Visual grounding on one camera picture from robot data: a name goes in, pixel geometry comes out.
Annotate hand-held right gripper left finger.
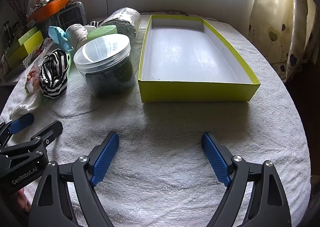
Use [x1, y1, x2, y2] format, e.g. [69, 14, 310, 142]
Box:
[28, 131, 120, 227]

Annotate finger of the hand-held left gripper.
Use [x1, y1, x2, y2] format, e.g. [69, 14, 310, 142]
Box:
[0, 120, 63, 161]
[0, 113, 34, 149]

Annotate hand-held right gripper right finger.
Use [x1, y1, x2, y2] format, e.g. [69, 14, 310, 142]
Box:
[201, 131, 292, 227]

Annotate plain white sock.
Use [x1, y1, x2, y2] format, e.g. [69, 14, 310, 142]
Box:
[9, 92, 43, 119]

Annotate clear packet with red print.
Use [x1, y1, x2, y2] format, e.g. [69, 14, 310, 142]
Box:
[25, 39, 60, 95]

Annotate round glass lid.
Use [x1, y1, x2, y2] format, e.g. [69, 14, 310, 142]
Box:
[73, 34, 135, 96]

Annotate blue face mask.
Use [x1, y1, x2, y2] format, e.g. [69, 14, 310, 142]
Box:
[48, 26, 74, 52]

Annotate grey knit sock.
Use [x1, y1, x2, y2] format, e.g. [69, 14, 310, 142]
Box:
[65, 24, 89, 51]

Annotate yellow-green cardboard box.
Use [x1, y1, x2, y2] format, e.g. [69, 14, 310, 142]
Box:
[137, 14, 260, 103]

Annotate person's left hand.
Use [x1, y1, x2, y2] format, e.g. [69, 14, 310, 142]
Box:
[16, 187, 32, 212]

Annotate striped patterned box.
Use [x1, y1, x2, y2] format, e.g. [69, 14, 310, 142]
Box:
[0, 42, 48, 82]

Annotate white towel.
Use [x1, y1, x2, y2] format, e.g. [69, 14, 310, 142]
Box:
[0, 12, 312, 227]

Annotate lime green box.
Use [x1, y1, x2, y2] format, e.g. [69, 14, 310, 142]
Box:
[5, 27, 45, 68]

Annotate light green bottle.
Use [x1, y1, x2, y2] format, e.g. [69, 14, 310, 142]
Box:
[86, 25, 118, 42]

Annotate dried twigs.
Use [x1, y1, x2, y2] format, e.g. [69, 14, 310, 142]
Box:
[7, 0, 28, 26]

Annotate orange basket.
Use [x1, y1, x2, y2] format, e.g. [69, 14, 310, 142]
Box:
[27, 0, 70, 22]

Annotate grey fan heater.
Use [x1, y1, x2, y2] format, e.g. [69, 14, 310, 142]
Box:
[57, 1, 87, 30]

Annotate plastic-wrapped dotted cloth roll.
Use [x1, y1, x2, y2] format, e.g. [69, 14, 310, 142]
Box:
[101, 7, 142, 38]

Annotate cream curtain with hearts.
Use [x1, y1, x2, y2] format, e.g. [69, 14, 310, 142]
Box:
[246, 0, 320, 82]

